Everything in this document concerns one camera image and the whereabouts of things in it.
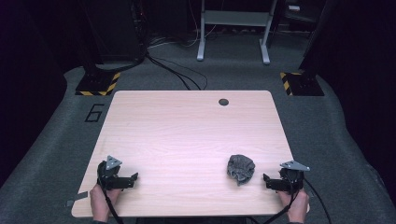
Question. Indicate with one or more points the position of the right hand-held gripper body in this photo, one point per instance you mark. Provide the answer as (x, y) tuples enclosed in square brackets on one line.
[(291, 180)]

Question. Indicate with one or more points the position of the black cabinet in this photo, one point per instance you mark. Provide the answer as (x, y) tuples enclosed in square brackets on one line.
[(115, 31)]

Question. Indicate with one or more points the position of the person's right hand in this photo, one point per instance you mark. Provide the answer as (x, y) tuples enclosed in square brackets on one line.
[(299, 203)]

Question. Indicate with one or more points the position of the black stand post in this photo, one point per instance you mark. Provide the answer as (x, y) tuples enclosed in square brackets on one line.
[(316, 40), (90, 46)]

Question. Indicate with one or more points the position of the black striped base plate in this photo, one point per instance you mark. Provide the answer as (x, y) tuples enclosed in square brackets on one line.
[(98, 84), (303, 84)]

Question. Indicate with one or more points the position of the black table grommet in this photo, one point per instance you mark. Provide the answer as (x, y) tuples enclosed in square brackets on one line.
[(223, 102)]

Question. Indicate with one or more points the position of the white metal stand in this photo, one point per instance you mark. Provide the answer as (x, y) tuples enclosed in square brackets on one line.
[(235, 18)]

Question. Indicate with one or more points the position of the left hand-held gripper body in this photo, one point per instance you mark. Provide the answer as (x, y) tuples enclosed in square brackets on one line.
[(107, 180)]

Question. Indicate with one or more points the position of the grey tape strip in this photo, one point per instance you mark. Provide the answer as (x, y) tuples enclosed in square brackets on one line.
[(77, 198)]

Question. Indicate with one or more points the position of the person's left hand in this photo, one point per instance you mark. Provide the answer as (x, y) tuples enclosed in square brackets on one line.
[(99, 199)]

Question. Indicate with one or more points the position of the grey cloth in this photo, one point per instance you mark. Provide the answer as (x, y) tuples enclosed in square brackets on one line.
[(240, 169)]

